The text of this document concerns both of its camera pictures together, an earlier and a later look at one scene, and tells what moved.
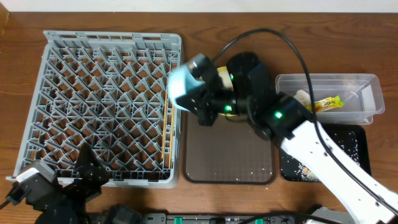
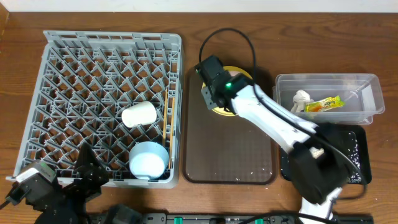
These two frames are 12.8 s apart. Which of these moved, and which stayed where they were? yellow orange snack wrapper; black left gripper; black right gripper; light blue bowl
Moved: light blue bowl; black right gripper
Stayed: black left gripper; yellow orange snack wrapper
